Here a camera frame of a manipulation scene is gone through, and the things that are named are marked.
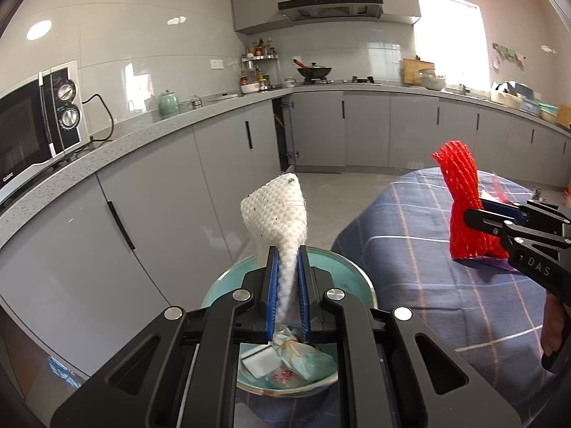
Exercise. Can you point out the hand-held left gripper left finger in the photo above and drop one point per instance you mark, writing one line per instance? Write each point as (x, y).
(272, 294)

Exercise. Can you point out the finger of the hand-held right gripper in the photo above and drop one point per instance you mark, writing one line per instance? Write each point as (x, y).
(490, 222)
(499, 206)

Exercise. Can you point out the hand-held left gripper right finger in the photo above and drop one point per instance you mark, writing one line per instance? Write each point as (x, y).
(303, 294)

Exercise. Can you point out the teal trash bin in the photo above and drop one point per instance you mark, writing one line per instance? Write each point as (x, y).
(343, 267)

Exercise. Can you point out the red foam fruit net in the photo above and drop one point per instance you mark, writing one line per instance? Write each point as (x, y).
(459, 178)

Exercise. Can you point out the green-white wrapper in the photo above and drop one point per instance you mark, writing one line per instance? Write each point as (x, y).
(312, 359)

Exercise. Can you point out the white small box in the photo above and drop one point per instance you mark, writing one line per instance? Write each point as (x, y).
(258, 361)

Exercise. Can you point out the white foam fruit net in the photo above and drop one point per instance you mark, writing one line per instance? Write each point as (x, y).
(281, 214)

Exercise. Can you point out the clear plastic wrapper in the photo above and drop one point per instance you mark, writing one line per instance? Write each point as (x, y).
(285, 375)

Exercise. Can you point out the person's right hand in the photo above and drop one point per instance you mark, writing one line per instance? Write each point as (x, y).
(553, 321)

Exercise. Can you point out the teal plastic basin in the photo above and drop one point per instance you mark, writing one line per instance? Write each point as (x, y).
(548, 113)

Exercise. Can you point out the blue white countertop appliance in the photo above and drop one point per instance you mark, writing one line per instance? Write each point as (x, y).
(531, 102)

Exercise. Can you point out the white dish container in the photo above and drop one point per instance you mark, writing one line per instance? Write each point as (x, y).
(506, 97)

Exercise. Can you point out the light wooden board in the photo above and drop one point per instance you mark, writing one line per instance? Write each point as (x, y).
(565, 118)

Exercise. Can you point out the stacked metal bowls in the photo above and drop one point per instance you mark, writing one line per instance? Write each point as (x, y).
(432, 81)

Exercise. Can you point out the grey lower kitchen cabinets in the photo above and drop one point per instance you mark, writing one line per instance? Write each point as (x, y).
(178, 178)

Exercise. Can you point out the wooden cutting board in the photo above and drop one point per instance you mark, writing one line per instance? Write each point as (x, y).
(410, 71)

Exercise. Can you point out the bright window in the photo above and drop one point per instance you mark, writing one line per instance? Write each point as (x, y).
(450, 40)

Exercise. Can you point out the gas stove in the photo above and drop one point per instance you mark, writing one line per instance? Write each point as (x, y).
(357, 81)

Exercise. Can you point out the flat white tray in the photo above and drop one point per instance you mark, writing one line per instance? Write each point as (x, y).
(225, 96)

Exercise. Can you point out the small metal pot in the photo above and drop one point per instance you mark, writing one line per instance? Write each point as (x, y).
(196, 102)

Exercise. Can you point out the white bowl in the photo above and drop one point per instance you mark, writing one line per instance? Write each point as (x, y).
(250, 88)

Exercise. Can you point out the teal ceramic kettle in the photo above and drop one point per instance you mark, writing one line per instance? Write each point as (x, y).
(169, 105)

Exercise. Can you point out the black wok with lid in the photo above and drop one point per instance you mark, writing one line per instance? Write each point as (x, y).
(314, 71)

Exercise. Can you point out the metal spice rack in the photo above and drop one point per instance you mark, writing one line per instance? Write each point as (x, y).
(270, 58)

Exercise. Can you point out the row of condiment bottles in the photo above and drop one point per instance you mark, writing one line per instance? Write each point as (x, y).
(258, 49)

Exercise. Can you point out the black range hood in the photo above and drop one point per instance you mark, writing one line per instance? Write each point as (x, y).
(330, 6)

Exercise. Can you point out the black silver microwave oven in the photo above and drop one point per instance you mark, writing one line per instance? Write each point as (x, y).
(22, 133)

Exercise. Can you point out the wall hooks with cloths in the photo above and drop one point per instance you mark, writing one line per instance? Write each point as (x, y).
(508, 53)

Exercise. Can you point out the white wall socket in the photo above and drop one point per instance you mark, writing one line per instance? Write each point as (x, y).
(217, 63)

